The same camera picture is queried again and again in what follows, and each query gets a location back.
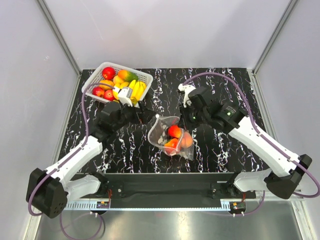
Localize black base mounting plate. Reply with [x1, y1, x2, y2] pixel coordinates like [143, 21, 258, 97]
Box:
[86, 173, 256, 210]

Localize connector board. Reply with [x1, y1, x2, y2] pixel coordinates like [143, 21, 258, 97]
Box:
[232, 201, 246, 210]
[96, 200, 110, 209]

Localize white plastic fruit basket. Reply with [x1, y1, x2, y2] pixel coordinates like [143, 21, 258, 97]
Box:
[81, 62, 153, 107]

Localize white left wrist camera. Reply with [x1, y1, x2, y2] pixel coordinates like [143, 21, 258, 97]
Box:
[118, 87, 133, 107]

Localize small red apple middle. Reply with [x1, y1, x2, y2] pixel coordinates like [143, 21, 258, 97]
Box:
[103, 89, 115, 101]

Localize clear dotted zip top bag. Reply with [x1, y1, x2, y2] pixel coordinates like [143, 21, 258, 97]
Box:
[147, 114, 194, 161]

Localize right aluminium frame post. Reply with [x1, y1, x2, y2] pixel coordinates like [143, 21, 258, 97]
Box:
[252, 0, 299, 75]

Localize aluminium frame post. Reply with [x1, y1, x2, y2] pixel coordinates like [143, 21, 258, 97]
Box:
[35, 0, 82, 76]
[252, 0, 299, 75]

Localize aluminium front rail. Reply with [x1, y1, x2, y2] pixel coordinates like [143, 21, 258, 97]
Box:
[32, 181, 305, 212]

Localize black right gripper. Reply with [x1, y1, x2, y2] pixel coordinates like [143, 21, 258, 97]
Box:
[178, 101, 209, 132]

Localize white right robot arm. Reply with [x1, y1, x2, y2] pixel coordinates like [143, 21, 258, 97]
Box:
[178, 84, 312, 200]

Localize green orange mango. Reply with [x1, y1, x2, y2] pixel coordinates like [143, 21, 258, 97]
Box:
[117, 69, 139, 82]

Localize small red apple front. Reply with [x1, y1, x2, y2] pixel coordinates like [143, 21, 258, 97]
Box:
[92, 86, 105, 98]

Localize left aluminium frame post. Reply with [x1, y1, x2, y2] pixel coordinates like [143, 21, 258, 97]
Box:
[35, 0, 82, 76]

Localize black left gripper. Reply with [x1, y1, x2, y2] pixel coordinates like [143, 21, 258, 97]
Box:
[112, 100, 156, 132]

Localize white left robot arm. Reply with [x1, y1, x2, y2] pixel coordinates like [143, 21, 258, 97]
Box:
[26, 101, 156, 219]

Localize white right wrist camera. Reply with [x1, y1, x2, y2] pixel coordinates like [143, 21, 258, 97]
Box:
[178, 83, 196, 108]

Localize right connector board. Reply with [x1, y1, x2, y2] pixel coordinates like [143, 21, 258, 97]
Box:
[232, 201, 246, 210]

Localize red apple back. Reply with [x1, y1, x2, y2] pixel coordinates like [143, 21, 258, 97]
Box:
[101, 66, 116, 80]

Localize left connector board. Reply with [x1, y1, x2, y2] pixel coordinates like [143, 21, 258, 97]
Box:
[96, 200, 110, 209]

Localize small red apple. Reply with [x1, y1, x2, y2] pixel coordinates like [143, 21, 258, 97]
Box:
[103, 89, 115, 101]
[92, 86, 105, 98]

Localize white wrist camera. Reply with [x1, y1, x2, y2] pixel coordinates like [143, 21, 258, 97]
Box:
[178, 83, 196, 108]
[118, 87, 133, 107]

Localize yellow banana bunch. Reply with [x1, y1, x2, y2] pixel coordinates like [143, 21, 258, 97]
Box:
[112, 80, 147, 105]

